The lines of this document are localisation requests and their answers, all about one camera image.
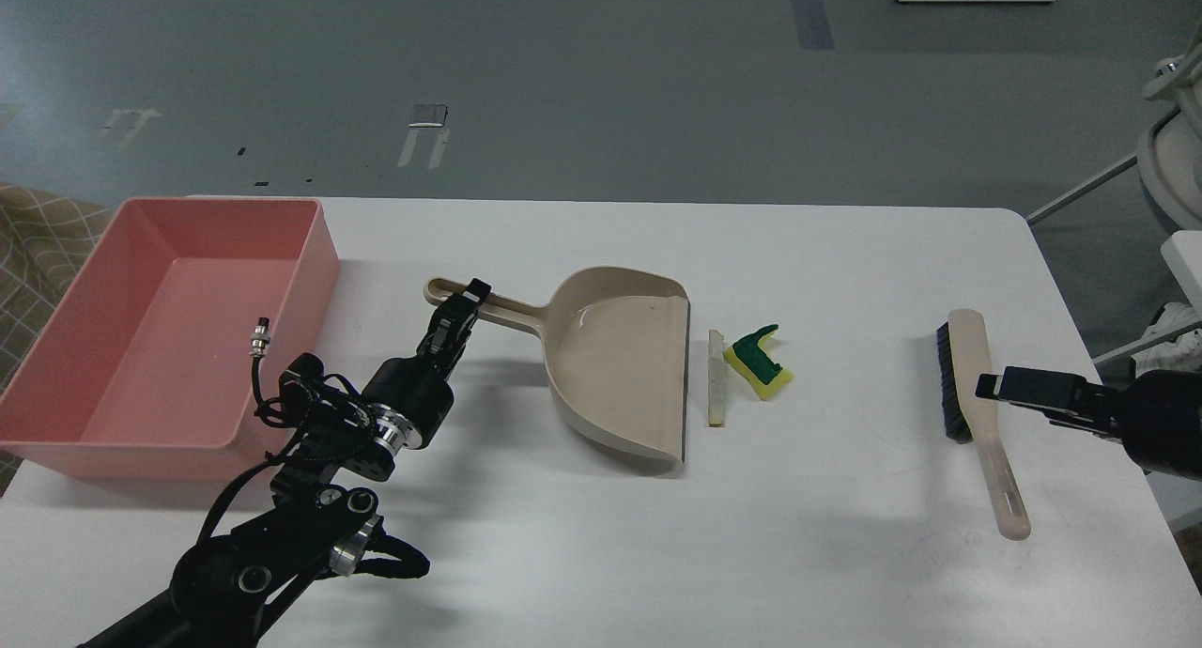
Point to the beige plastic dustpan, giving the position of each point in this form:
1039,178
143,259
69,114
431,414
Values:
615,346

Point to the beige checkered cloth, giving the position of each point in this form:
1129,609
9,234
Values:
45,240

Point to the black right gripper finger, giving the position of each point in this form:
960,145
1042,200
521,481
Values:
1041,390
1095,422

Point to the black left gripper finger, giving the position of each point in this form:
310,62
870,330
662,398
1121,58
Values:
467,306
448,332

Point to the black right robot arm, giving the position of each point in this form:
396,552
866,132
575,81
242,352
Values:
1156,419

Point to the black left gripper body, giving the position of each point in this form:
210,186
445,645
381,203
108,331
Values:
408,399

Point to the pink plastic bin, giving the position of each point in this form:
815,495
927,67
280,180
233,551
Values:
144,371

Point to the beige hand brush black bristles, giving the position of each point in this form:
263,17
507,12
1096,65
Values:
962,350

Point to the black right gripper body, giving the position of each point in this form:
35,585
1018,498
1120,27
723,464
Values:
1158,415

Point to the yellow green sponge piece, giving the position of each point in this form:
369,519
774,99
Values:
749,358

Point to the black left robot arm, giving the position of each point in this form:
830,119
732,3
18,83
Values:
284,524

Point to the white chair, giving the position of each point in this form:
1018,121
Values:
1166,156

